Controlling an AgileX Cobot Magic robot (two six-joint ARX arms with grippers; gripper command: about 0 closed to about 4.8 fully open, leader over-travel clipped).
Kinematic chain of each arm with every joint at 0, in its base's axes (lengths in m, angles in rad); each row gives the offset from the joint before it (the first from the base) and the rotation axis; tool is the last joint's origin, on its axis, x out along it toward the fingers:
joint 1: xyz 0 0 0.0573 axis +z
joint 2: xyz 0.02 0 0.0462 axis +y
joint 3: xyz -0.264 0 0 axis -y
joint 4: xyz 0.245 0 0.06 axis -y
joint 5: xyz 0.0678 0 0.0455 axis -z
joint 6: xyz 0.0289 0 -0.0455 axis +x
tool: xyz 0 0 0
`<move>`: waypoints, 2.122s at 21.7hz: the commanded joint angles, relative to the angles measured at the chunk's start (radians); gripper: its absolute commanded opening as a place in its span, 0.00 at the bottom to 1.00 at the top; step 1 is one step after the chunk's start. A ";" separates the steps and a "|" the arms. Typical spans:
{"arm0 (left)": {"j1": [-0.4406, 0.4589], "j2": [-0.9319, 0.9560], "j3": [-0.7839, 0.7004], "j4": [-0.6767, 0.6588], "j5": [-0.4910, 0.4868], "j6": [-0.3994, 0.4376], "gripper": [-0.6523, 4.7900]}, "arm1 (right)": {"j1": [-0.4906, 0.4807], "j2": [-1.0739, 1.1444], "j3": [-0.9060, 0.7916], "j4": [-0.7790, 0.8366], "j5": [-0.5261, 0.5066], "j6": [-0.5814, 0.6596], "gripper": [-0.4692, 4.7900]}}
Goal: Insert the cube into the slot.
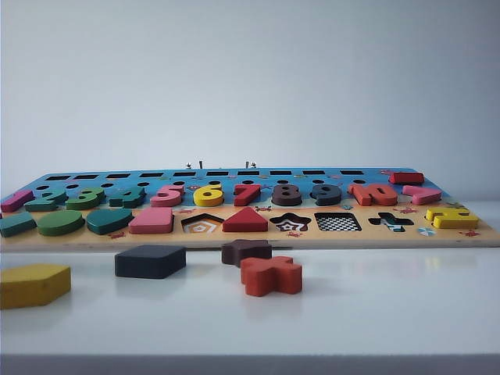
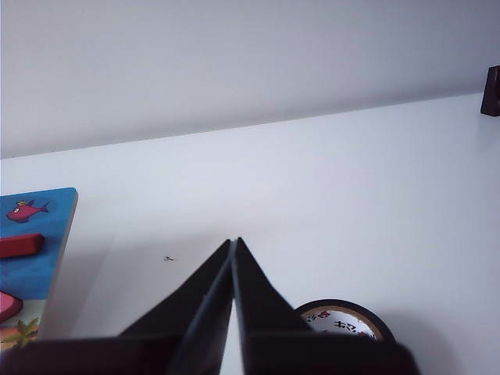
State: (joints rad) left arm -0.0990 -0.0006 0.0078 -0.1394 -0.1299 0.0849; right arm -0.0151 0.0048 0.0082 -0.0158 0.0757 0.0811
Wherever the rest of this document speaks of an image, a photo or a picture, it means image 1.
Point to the brown number eight piece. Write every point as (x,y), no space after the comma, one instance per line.
(281,202)

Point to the pink number one piece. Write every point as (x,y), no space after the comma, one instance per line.
(15,201)

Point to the dark green number four piece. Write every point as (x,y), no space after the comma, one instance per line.
(129,201)

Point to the dark blue square block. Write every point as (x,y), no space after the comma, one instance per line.
(150,262)

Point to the brown star block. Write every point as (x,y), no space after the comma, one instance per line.
(238,254)

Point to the yellow number six piece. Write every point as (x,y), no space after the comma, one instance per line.
(207,201)

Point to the red minus sign piece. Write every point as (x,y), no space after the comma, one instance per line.
(406,179)

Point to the pink number five piece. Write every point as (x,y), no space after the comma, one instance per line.
(166,200)

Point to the red number seven piece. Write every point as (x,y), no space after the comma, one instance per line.
(244,199)

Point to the red zero puzzle piece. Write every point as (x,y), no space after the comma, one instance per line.
(365,197)

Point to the yellow pentagon block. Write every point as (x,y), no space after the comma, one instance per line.
(31,287)

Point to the green oval block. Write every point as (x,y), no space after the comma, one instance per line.
(60,223)

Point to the red triangle block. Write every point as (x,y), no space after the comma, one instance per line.
(246,223)

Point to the colourful wooden puzzle board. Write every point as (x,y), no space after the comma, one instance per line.
(351,238)

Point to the teal number two piece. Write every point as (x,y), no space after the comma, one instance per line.
(43,205)

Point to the pink trapezoid block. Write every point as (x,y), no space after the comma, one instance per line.
(150,222)

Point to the teal rectangle block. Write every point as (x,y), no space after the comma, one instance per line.
(17,226)

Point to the teal rounded shape block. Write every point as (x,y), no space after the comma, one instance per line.
(109,222)

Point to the green number three piece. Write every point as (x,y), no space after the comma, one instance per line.
(80,204)

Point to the yellow math sign piece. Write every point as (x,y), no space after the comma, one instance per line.
(449,222)

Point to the orange cross block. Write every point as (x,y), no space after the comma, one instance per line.
(269,277)

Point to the dark blue number nine piece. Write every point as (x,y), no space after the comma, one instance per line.
(326,200)

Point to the pink greater-than sign piece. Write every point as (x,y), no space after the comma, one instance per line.
(423,197)

